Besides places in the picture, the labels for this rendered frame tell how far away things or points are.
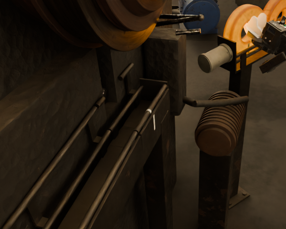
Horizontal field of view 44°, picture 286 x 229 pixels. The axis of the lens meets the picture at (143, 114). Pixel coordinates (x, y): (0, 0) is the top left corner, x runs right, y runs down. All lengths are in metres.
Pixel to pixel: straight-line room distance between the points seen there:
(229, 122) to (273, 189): 0.62
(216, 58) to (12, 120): 0.69
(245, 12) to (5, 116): 0.78
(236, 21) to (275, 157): 0.86
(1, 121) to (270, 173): 1.34
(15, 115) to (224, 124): 0.67
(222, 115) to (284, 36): 0.28
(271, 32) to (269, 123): 0.99
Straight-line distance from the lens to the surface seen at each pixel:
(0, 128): 0.54
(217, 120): 1.07
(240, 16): 1.12
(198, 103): 1.01
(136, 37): 0.66
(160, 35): 0.94
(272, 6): 1.22
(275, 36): 1.05
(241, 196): 1.57
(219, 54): 1.09
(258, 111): 2.08
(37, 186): 0.61
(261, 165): 1.73
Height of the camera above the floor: 1.16
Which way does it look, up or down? 35 degrees down
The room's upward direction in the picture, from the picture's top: 5 degrees counter-clockwise
